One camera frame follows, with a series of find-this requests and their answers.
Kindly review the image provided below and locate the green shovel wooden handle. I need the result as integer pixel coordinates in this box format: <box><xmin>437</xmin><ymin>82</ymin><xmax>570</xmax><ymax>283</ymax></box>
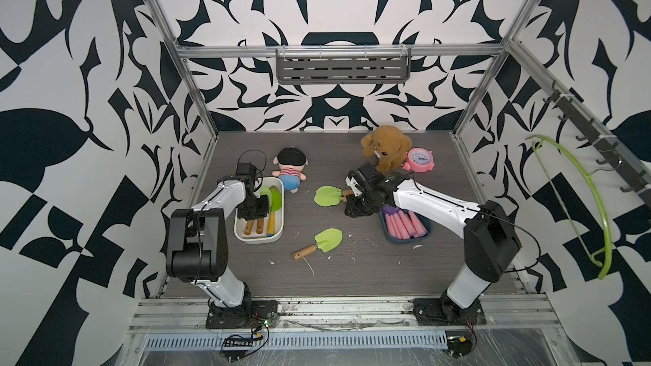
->
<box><xmin>244</xmin><ymin>220</ymin><xmax>255</xmax><ymax>236</ymax></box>
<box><xmin>314</xmin><ymin>186</ymin><xmax>354</xmax><ymax>208</ymax></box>

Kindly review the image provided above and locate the green shovel yellow handle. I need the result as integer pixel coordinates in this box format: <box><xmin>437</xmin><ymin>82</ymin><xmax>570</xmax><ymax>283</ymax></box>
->
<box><xmin>267</xmin><ymin>186</ymin><xmax>282</xmax><ymax>237</ymax></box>

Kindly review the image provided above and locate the purple shovel pink handle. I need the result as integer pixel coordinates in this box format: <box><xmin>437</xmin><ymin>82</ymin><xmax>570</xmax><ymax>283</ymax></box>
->
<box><xmin>393</xmin><ymin>211</ymin><xmax>416</xmax><ymax>240</ymax></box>
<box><xmin>381</xmin><ymin>205</ymin><xmax>401</xmax><ymax>240</ymax></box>
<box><xmin>408</xmin><ymin>211</ymin><xmax>427</xmax><ymax>238</ymax></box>

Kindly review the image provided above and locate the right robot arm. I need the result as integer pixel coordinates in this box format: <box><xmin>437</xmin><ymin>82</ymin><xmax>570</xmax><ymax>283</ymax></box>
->
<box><xmin>344</xmin><ymin>163</ymin><xmax>521</xmax><ymax>325</ymax></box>

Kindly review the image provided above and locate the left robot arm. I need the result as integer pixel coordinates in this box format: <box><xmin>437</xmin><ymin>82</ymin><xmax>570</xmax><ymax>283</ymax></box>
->
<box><xmin>165</xmin><ymin>175</ymin><xmax>269</xmax><ymax>329</ymax></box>

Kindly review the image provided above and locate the white storage box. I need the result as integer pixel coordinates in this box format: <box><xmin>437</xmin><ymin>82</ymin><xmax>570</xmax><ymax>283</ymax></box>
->
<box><xmin>234</xmin><ymin>176</ymin><xmax>285</xmax><ymax>245</ymax></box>

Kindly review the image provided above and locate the teal storage box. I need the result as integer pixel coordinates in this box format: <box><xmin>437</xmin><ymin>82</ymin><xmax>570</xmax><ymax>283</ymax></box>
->
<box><xmin>379</xmin><ymin>205</ymin><xmax>432</xmax><ymax>245</ymax></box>

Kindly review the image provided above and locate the brown plush dog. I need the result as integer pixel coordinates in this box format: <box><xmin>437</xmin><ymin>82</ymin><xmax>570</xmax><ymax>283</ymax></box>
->
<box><xmin>360</xmin><ymin>125</ymin><xmax>412</xmax><ymax>175</ymax></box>

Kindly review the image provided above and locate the pink alarm clock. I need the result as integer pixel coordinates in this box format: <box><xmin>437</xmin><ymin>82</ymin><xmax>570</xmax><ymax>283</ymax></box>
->
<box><xmin>402</xmin><ymin>147</ymin><xmax>435</xmax><ymax>173</ymax></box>

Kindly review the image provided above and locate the plush doll black hair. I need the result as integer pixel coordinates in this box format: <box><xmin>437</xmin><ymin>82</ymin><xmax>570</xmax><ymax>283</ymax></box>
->
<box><xmin>271</xmin><ymin>147</ymin><xmax>308</xmax><ymax>193</ymax></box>

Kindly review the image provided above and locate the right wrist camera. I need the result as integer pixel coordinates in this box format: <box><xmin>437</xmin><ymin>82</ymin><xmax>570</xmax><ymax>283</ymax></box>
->
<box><xmin>343</xmin><ymin>176</ymin><xmax>360</xmax><ymax>197</ymax></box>

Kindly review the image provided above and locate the grey hook rail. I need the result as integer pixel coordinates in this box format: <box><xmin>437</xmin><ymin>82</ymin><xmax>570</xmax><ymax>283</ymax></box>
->
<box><xmin>544</xmin><ymin>80</ymin><xmax>650</xmax><ymax>208</ymax></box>

